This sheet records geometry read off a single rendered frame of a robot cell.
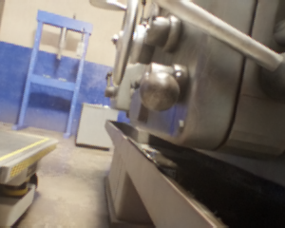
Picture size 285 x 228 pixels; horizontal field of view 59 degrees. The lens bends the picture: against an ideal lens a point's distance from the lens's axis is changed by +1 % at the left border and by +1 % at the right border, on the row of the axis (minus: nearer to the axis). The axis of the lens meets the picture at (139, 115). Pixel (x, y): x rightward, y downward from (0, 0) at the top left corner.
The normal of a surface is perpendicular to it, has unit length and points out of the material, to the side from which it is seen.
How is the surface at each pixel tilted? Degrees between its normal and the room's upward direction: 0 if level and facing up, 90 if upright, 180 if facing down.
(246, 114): 90
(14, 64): 90
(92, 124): 90
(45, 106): 90
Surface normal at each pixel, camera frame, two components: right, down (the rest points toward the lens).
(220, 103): 0.18, 0.03
